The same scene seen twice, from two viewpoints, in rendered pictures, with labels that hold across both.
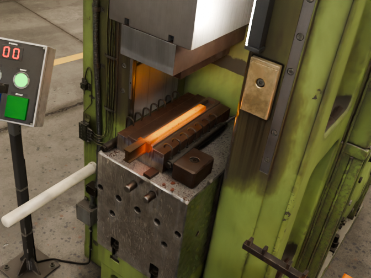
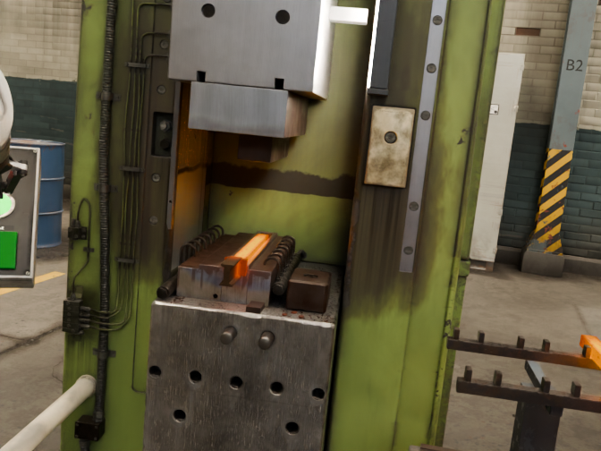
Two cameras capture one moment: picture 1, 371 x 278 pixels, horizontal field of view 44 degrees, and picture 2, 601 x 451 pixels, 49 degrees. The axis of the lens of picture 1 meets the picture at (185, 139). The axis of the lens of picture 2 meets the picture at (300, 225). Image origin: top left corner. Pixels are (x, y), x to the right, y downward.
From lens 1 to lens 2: 80 cm
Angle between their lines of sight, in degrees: 34
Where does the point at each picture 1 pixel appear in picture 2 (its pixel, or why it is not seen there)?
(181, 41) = (297, 82)
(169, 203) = (300, 341)
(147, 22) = (239, 68)
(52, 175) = not seen: outside the picture
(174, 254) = (312, 437)
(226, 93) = (276, 225)
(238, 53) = (289, 163)
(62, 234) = not seen: outside the picture
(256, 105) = (388, 170)
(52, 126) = not seen: outside the picture
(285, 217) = (446, 329)
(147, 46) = (238, 105)
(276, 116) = (414, 182)
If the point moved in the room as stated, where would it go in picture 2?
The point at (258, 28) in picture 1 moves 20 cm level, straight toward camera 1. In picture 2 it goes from (384, 62) to (429, 56)
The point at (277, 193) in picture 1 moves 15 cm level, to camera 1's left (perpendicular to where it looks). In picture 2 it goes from (429, 297) to (373, 299)
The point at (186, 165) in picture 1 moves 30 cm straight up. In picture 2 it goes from (308, 280) to (323, 137)
